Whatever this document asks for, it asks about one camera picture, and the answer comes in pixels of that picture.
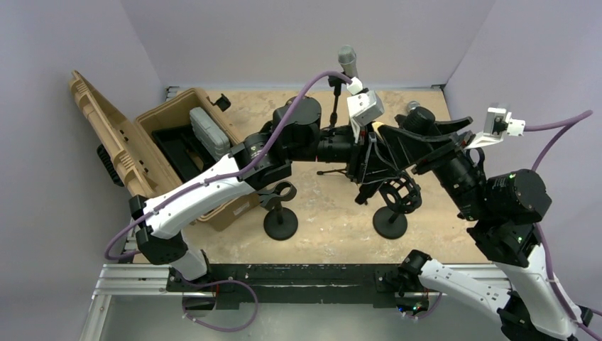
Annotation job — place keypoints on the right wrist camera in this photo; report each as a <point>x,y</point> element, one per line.
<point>499,123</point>

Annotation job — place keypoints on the black toolbox tray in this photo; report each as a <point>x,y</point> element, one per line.
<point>183,151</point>

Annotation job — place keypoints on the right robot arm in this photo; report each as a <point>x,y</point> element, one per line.
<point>505,212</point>

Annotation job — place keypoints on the black round-base mic stand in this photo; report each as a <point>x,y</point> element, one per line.
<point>280,223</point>

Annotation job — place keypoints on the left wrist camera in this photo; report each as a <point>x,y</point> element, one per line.
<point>363,106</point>

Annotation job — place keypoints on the black shock-mount round stand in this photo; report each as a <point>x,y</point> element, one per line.
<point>402,196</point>

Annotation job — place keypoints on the black tripod shock-mount stand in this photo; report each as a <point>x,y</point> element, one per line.
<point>341,171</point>

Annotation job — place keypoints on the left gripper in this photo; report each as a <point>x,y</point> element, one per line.
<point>365,163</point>

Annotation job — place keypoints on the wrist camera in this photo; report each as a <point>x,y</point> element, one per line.
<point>499,123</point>
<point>363,106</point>

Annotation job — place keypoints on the cream condenser microphone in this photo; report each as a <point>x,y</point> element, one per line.
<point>376,125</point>

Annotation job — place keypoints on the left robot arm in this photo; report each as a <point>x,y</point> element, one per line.
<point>264,158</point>

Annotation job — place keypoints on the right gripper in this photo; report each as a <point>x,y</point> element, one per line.
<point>406,147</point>

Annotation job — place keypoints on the black mesh-head microphone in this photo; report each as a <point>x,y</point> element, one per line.
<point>412,105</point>

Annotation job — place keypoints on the silver microphone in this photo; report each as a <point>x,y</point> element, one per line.
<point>348,61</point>

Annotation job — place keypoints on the black aluminium base frame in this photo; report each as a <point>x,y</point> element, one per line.
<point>323,284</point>

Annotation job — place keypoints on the grey plastic case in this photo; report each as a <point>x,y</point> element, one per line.
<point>207,131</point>

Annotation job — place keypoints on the tan plastic toolbox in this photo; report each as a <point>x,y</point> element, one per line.
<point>128,150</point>

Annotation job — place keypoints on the tall black mic stand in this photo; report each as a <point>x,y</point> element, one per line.
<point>336,83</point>

